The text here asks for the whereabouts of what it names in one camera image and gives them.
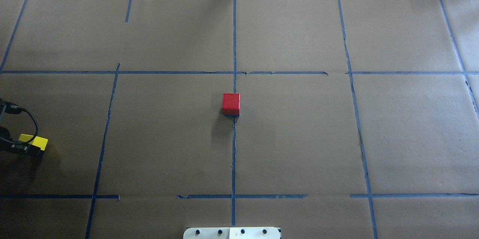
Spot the yellow wooden block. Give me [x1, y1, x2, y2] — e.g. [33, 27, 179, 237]
[19, 134, 48, 153]

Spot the red wooden block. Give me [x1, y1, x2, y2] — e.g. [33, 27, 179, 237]
[221, 93, 241, 117]

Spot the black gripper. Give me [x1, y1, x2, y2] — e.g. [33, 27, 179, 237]
[0, 99, 42, 157]

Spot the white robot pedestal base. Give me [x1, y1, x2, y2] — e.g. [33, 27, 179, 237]
[183, 227, 282, 239]

